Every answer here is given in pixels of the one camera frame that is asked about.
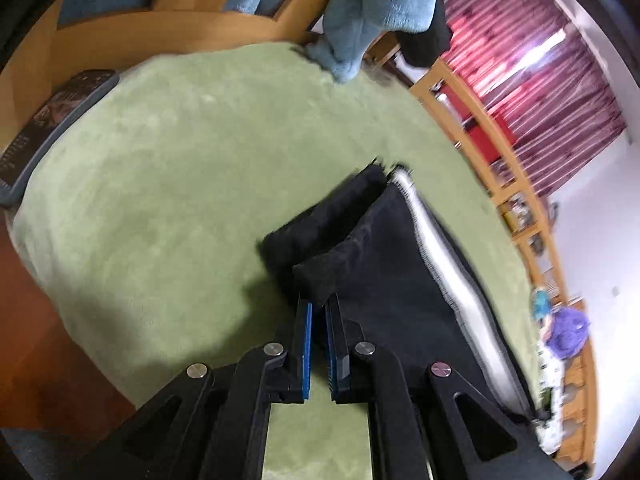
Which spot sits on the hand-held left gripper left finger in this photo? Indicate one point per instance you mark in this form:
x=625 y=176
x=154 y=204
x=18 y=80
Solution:
x=306 y=345

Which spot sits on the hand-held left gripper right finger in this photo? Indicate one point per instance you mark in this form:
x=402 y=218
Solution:
x=332 y=355

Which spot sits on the black pants with white stripe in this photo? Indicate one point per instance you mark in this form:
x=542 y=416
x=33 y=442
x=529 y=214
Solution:
x=400 y=270

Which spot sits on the green fleece blanket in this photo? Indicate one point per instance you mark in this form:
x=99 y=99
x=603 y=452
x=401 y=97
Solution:
x=200 y=185

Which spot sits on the teal patterned cushion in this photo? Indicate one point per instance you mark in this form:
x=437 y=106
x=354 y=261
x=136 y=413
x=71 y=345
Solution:
x=541 y=305

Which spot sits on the white patterned cloth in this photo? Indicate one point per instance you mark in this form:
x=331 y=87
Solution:
x=550 y=400

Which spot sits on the purple plush cushion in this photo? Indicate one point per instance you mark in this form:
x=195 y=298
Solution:
x=567 y=332

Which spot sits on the red chair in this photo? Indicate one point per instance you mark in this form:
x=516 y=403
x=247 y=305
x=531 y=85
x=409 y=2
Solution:
x=492 y=132

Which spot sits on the black cloth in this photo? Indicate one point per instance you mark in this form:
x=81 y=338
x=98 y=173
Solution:
x=425 y=40

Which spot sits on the maroon curtains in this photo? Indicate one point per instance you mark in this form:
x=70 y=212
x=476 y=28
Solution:
x=550 y=110

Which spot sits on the dark book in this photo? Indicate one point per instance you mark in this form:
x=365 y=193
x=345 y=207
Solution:
x=55 y=120

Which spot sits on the light blue fleece blanket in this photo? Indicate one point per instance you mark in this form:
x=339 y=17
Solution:
x=380 y=0

